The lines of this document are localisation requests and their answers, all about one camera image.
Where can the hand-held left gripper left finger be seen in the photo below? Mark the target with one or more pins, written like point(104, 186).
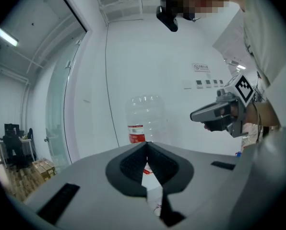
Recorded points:
point(97, 188)

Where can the black office chair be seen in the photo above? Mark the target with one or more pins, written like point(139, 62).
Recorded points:
point(13, 145)

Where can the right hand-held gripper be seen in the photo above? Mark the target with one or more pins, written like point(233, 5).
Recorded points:
point(242, 90)

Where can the white light switch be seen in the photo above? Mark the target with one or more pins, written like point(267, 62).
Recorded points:
point(187, 84)

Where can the person's right forearm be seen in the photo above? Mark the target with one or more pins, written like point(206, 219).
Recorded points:
point(265, 115)

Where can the black head-mounted camera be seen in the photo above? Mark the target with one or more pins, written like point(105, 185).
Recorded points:
point(168, 18)

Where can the person's right hand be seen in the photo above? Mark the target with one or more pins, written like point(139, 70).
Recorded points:
point(227, 116)

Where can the white wall sign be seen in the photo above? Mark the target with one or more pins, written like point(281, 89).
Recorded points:
point(201, 67)

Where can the brown cardboard box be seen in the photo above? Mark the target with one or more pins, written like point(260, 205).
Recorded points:
point(49, 165)
point(40, 171)

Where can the glass door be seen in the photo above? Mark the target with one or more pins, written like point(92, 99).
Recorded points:
point(59, 99)

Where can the person's head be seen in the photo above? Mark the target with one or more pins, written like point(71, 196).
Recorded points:
point(198, 1)

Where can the clear water bottle red label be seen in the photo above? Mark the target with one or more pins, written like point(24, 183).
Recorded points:
point(145, 116)

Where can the white wall thermostat panel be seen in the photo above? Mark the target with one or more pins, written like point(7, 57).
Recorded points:
point(199, 84)
point(208, 83)
point(221, 83)
point(215, 83)

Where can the white office desk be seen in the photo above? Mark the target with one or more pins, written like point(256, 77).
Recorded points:
point(25, 141)

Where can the long ceiling lamp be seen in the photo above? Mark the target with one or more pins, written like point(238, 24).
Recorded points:
point(241, 67)
point(6, 37)

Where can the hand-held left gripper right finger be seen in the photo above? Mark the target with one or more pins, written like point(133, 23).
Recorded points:
point(200, 176)

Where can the person's light shirt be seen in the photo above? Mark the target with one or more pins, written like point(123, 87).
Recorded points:
point(272, 44)

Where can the black computer monitor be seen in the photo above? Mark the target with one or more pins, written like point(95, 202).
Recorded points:
point(11, 129)

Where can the empty bottle blue cap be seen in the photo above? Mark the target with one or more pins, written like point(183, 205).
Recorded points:
point(238, 154)

